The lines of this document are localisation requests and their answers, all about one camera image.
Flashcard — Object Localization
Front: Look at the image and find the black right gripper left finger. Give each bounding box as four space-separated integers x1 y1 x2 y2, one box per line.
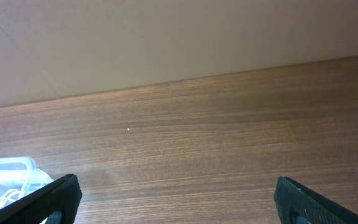
0 174 82 224

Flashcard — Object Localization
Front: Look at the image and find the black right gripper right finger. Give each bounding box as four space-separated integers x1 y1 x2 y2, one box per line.
274 177 358 224

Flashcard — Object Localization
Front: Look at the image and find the right clear plastic container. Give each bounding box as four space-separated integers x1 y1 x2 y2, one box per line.
0 157 53 209

